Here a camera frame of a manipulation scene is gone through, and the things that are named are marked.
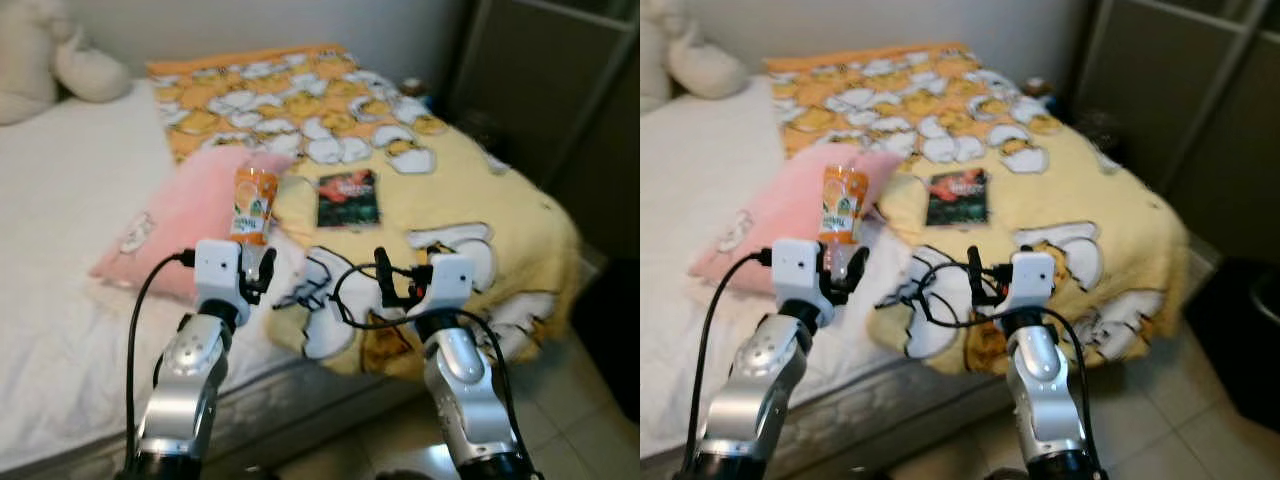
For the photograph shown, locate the dark red-green paperback book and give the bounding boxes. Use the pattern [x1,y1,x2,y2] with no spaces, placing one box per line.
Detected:
[316,170,383,229]
[925,168,991,227]

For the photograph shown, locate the yellow cartoon egg blanket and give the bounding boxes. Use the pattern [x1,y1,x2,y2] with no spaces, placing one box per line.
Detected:
[765,42,1191,376]
[148,43,583,379]

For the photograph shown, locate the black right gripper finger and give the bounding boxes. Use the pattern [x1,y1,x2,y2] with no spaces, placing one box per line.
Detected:
[373,246,400,307]
[965,245,988,307]

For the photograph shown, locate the clear plastic bottle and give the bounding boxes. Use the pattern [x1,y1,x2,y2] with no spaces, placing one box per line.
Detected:
[468,110,503,151]
[1085,110,1121,151]

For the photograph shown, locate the bed with white sheet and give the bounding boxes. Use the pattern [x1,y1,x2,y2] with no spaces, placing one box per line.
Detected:
[0,80,421,476]
[640,75,1011,461]

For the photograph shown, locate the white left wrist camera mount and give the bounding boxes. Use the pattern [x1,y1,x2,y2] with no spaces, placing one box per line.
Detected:
[194,240,244,303]
[772,238,826,306]

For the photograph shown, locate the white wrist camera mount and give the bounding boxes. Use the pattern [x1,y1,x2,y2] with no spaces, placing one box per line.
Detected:
[194,240,244,303]
[428,255,476,319]
[772,238,826,306]
[1008,252,1059,316]

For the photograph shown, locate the black bin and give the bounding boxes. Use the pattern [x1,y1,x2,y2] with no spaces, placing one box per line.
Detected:
[570,285,641,421]
[1185,260,1280,431]

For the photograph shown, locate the pink pillow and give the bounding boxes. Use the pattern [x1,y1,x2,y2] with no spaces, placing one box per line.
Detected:
[90,147,296,301]
[688,143,906,296]

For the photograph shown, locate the orange drink bottle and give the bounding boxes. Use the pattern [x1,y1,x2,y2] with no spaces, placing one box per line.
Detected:
[820,165,871,281]
[230,167,279,281]

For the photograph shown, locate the dark wardrobe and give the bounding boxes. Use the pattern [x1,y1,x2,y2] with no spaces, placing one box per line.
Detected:
[445,0,641,261]
[1065,0,1280,261]

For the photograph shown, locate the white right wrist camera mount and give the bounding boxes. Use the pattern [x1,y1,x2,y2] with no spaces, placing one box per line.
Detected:
[428,255,476,319]
[1008,252,1059,316]

